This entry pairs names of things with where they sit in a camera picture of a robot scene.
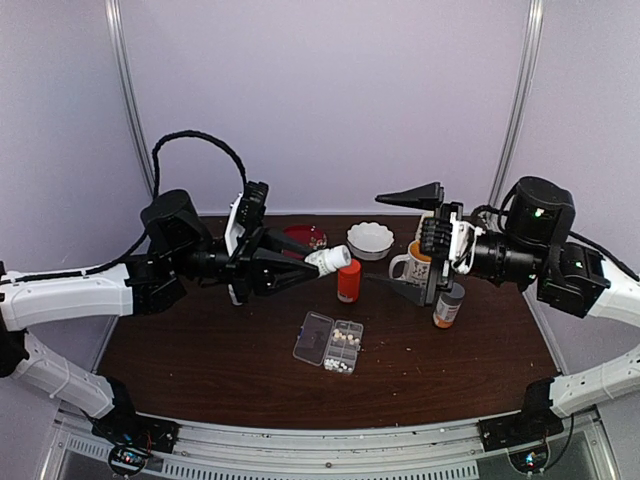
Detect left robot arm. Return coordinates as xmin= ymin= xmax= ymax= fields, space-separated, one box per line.
xmin=1 ymin=183 xmax=336 ymax=444

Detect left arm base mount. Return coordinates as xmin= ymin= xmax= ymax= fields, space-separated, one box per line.
xmin=89 ymin=416 xmax=179 ymax=453

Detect aluminium front rail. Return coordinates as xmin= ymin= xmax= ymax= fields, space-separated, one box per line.
xmin=42 ymin=399 xmax=616 ymax=480

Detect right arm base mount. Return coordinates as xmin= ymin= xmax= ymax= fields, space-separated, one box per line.
xmin=478 ymin=412 xmax=564 ymax=452

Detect cream ribbed mug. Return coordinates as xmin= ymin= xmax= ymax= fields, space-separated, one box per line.
xmin=414 ymin=211 xmax=434 ymax=241

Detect red patterned plate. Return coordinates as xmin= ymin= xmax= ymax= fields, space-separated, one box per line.
xmin=283 ymin=225 xmax=328 ymax=250

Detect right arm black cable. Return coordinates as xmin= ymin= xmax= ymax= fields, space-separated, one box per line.
xmin=474 ymin=184 xmax=640 ymax=281

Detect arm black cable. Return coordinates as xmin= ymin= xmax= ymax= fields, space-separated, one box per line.
xmin=0 ymin=129 xmax=249 ymax=286
xmin=474 ymin=184 xmax=640 ymax=281

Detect white fluted bowl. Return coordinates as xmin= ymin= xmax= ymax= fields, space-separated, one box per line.
xmin=346 ymin=222 xmax=395 ymax=261

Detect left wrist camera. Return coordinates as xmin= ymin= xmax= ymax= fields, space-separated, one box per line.
xmin=224 ymin=181 xmax=269 ymax=256

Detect clear pill organizer box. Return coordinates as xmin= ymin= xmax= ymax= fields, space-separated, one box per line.
xmin=292 ymin=311 xmax=364 ymax=375

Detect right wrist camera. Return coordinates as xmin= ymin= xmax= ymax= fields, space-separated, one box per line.
xmin=419 ymin=202 xmax=488 ymax=275

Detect left circuit board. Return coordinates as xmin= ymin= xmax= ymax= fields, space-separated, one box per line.
xmin=107 ymin=445 xmax=152 ymax=477

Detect amber bottle grey cap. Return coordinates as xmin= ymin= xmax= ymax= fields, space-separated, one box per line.
xmin=432 ymin=283 xmax=465 ymax=329

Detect small white pill bottle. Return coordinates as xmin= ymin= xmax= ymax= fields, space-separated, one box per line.
xmin=304 ymin=245 xmax=352 ymax=277

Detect white pills in organizer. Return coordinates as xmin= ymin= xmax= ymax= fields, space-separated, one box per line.
xmin=323 ymin=358 xmax=353 ymax=373

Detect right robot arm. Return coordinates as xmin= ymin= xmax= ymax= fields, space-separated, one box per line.
xmin=369 ymin=176 xmax=639 ymax=442

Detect left aluminium frame post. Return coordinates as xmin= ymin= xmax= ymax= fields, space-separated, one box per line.
xmin=104 ymin=0 xmax=154 ymax=200

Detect right aluminium frame post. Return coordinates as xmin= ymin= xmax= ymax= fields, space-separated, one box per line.
xmin=488 ymin=0 xmax=545 ymax=207

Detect beige pills in organizer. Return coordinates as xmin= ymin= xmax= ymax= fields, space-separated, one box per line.
xmin=332 ymin=329 xmax=361 ymax=346

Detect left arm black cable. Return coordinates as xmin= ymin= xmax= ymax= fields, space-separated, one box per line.
xmin=0 ymin=129 xmax=249 ymax=286

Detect right circuit board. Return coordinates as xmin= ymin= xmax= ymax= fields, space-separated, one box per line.
xmin=508 ymin=443 xmax=550 ymax=475

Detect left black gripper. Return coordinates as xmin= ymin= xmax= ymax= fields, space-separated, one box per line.
xmin=169 ymin=220 xmax=323 ymax=304

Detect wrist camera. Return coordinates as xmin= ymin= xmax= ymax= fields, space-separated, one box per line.
xmin=224 ymin=181 xmax=269 ymax=256
xmin=419 ymin=202 xmax=488 ymax=275

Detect yellow inside patterned mug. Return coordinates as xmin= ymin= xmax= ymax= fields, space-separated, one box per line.
xmin=388 ymin=240 xmax=432 ymax=286

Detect orange pill bottle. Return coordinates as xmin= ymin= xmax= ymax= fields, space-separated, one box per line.
xmin=337 ymin=259 xmax=362 ymax=304

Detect aluminium frame post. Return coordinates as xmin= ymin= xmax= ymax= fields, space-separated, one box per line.
xmin=104 ymin=0 xmax=154 ymax=200
xmin=488 ymin=0 xmax=545 ymax=207

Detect circuit board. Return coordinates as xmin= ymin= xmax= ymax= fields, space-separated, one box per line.
xmin=107 ymin=445 xmax=152 ymax=477
xmin=508 ymin=443 xmax=550 ymax=475

